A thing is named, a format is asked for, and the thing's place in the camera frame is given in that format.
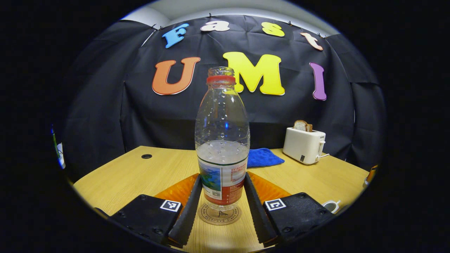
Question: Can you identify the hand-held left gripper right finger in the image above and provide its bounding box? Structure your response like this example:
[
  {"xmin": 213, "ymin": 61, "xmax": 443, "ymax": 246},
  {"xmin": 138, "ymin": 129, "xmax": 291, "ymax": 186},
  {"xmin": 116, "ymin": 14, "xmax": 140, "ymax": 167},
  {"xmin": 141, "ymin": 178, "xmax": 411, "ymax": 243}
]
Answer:
[{"xmin": 243, "ymin": 171, "xmax": 335, "ymax": 247}]

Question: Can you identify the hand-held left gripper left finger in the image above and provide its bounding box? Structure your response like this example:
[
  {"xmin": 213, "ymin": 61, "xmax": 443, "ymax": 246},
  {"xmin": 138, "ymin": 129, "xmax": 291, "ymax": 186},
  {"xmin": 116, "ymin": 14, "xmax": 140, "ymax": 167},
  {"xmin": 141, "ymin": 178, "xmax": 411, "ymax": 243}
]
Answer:
[{"xmin": 108, "ymin": 173, "xmax": 204, "ymax": 248}]

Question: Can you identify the round cork coaster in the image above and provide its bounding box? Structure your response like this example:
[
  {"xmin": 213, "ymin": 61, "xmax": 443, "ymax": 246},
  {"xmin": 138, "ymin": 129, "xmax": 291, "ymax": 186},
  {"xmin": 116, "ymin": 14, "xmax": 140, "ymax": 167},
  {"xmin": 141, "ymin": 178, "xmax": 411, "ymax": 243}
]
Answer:
[{"xmin": 198, "ymin": 202, "xmax": 243, "ymax": 226}]

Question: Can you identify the white ceramic teacup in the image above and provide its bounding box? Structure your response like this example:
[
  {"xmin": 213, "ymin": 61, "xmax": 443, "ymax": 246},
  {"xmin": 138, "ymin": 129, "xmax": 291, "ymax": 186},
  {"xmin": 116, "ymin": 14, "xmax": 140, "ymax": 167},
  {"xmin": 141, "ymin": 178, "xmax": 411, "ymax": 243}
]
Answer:
[{"xmin": 322, "ymin": 199, "xmax": 342, "ymax": 214}]

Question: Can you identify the clear plastic water bottle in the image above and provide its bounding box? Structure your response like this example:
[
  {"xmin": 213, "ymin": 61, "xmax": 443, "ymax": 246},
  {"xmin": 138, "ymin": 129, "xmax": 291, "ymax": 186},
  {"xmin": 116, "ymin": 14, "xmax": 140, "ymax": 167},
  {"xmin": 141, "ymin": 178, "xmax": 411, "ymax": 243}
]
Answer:
[{"xmin": 194, "ymin": 66, "xmax": 251, "ymax": 210}]

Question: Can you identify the blue towel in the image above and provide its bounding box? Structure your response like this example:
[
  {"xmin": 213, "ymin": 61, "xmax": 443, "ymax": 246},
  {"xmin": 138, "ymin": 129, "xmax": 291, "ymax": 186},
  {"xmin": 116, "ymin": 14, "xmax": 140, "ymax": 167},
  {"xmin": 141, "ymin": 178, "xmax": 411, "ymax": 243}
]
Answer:
[{"xmin": 247, "ymin": 148, "xmax": 285, "ymax": 168}]

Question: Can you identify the white toaster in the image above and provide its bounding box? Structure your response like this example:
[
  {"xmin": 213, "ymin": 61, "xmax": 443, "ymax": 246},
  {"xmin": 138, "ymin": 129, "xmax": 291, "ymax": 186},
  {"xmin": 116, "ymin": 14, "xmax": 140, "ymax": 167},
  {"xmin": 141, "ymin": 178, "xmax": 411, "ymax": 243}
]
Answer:
[{"xmin": 283, "ymin": 127, "xmax": 326, "ymax": 165}]

